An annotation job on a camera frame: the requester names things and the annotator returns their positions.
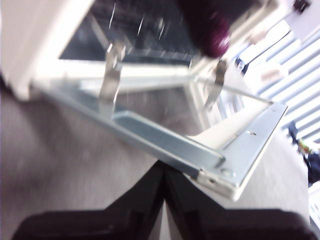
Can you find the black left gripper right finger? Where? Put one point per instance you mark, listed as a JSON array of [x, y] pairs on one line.
[[237, 225]]

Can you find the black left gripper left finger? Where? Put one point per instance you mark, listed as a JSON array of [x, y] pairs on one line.
[[100, 225]]

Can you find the purple eggplant green stem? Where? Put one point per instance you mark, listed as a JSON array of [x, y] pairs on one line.
[[215, 37]]

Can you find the white ribbed robot stand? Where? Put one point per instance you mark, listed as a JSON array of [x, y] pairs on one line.
[[295, 65]]

